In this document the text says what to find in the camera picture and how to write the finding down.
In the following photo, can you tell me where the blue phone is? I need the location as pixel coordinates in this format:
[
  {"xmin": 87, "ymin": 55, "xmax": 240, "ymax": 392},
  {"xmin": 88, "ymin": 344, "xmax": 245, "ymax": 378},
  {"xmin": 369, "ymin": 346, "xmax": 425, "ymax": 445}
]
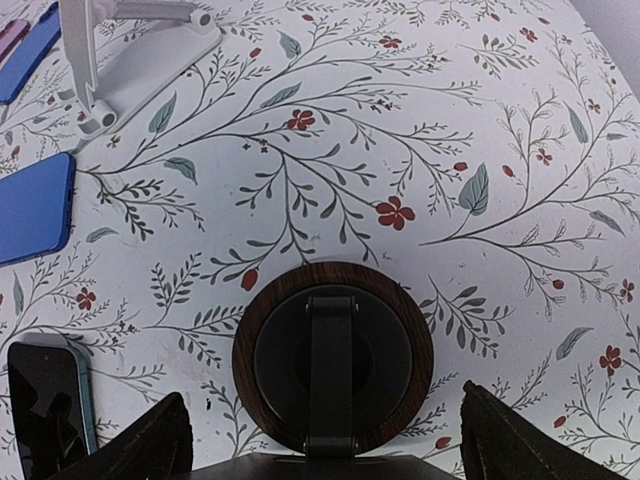
[
  {"xmin": 1, "ymin": 152, "xmax": 76, "ymax": 266},
  {"xmin": 1, "ymin": 2, "xmax": 61, "ymax": 105}
]

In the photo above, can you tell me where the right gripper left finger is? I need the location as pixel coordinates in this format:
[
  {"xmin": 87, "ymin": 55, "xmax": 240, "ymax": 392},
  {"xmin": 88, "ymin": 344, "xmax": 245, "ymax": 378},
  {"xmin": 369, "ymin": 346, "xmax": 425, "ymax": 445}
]
[{"xmin": 53, "ymin": 392, "xmax": 193, "ymax": 480}]

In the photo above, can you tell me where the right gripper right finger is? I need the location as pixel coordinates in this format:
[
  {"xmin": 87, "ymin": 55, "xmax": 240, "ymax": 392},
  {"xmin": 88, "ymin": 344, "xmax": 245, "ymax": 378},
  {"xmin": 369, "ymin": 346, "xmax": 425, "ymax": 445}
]
[{"xmin": 460, "ymin": 381, "xmax": 621, "ymax": 480}]

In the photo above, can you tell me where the wooden round base stand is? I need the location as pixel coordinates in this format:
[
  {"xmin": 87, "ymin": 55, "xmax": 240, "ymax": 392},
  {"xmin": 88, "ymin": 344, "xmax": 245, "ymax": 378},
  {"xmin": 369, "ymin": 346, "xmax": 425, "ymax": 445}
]
[{"xmin": 232, "ymin": 262, "xmax": 434, "ymax": 458}]

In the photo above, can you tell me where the floral table mat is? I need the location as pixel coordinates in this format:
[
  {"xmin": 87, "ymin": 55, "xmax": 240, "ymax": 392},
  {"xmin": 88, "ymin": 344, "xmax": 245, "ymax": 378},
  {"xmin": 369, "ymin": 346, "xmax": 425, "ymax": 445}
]
[{"xmin": 1, "ymin": 1, "xmax": 639, "ymax": 479}]

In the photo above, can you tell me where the blue phone far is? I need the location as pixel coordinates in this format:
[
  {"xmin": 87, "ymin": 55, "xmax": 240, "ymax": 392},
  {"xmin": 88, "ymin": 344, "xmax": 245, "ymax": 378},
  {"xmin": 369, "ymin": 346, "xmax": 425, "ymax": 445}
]
[{"xmin": 1, "ymin": 2, "xmax": 61, "ymax": 105}]

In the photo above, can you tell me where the white silver stand right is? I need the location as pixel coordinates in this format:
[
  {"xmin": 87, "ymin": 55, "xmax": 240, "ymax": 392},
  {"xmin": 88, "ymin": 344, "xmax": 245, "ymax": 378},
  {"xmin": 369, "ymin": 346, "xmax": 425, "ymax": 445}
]
[{"xmin": 57, "ymin": 1, "xmax": 223, "ymax": 140}]

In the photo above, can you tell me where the blue phone centre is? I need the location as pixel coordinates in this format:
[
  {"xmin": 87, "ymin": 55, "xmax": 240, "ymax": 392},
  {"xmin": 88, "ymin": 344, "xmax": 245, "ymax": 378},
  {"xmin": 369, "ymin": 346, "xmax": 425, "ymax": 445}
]
[{"xmin": 1, "ymin": 152, "xmax": 76, "ymax": 266}]

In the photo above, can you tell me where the pink phone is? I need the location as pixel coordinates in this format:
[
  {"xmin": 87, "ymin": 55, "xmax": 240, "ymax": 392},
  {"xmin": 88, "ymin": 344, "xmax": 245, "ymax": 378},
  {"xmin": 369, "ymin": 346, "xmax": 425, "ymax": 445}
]
[{"xmin": 0, "ymin": 19, "xmax": 30, "ymax": 62}]

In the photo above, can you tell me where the teal phone dark screen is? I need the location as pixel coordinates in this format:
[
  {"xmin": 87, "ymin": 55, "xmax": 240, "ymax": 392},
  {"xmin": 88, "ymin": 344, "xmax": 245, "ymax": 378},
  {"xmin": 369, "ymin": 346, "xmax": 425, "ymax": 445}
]
[{"xmin": 8, "ymin": 342, "xmax": 98, "ymax": 479}]

